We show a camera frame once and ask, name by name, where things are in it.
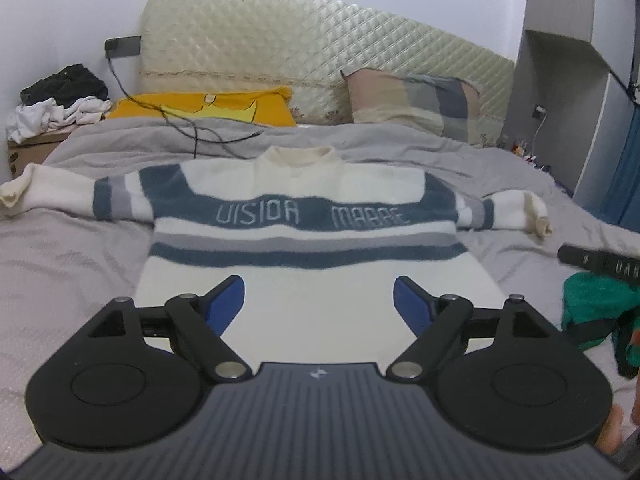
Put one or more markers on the white wall charger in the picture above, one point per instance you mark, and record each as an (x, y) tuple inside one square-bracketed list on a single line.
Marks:
[(539, 111)]

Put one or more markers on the plaid pillow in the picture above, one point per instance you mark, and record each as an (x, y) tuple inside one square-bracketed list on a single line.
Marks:
[(415, 100)]

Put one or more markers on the small colourful bedside trinkets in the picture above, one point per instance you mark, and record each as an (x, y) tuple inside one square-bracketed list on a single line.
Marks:
[(522, 150)]

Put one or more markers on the blue hanging cloth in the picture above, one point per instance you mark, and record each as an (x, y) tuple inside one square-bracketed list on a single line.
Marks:
[(630, 175)]

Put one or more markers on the light patterned bed sheet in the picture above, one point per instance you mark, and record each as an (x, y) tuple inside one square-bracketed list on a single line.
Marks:
[(60, 280)]

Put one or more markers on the black crumpled clothes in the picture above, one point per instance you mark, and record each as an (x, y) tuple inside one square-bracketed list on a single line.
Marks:
[(65, 85)]

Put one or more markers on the white crumpled clothes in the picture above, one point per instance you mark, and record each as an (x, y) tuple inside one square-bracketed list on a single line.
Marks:
[(40, 115)]

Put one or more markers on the white blue striped fuzzy sweater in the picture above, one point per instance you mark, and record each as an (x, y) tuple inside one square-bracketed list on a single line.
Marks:
[(310, 215)]

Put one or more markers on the cardboard box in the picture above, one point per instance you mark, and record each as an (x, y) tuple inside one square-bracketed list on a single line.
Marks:
[(30, 152)]

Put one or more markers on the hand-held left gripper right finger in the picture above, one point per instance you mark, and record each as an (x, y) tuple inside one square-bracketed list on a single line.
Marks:
[(412, 300)]

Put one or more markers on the cream quilted headboard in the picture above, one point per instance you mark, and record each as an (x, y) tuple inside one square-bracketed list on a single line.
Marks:
[(300, 45)]

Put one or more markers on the green black striped garment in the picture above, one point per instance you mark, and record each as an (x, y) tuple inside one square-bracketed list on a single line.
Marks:
[(590, 295)]

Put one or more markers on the grey wardrobe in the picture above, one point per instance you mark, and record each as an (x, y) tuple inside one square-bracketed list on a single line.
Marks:
[(565, 85)]

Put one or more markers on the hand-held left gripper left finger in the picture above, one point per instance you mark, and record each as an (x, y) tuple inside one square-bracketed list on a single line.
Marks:
[(227, 300)]

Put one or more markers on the person's bare leg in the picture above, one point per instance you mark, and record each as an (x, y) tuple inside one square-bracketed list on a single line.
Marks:
[(612, 432)]

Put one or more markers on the yellow pillow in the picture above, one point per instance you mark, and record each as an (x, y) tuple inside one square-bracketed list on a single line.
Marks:
[(150, 105)]

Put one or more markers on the dark wall socket panel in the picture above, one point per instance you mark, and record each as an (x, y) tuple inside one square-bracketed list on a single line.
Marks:
[(122, 46)]

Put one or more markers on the grey duvet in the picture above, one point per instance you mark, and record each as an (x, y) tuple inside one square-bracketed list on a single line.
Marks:
[(400, 150)]

